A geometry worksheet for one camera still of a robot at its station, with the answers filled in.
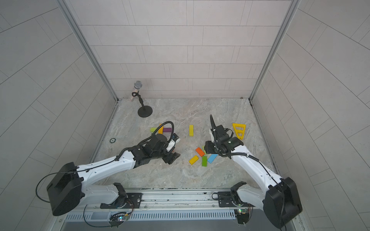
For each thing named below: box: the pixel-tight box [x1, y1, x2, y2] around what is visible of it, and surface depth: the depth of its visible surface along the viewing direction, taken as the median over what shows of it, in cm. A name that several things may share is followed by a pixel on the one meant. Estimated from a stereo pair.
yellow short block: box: [188, 154, 199, 166], surface depth 86 cm
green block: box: [201, 155, 208, 167], surface depth 86 cm
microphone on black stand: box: [129, 80, 153, 118], surface depth 107 cm
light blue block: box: [207, 154, 218, 164], surface depth 86 cm
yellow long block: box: [188, 124, 195, 137], surface depth 99 cm
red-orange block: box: [195, 146, 206, 157], surface depth 90 cm
